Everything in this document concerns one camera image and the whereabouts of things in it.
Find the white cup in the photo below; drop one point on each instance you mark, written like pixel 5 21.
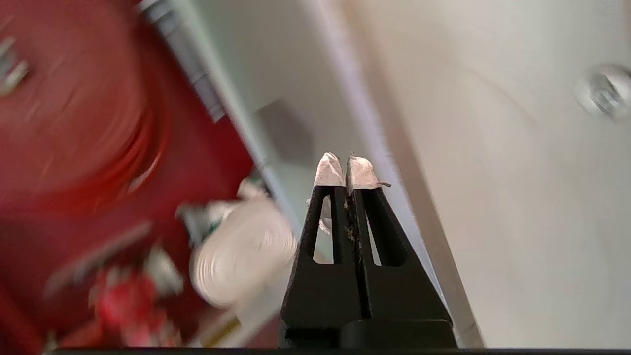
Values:
pixel 244 251

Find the red fire hydrant cabinet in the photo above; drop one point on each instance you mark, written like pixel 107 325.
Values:
pixel 88 177

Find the round silver door lock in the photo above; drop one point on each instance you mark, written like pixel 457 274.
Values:
pixel 604 91

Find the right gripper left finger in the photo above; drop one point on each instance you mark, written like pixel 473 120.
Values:
pixel 321 296

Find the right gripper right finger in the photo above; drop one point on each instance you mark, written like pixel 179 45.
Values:
pixel 400 296

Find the red crumpled packet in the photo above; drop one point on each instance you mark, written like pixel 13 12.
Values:
pixel 130 305

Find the white cabinet door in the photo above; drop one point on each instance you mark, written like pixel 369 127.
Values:
pixel 517 197

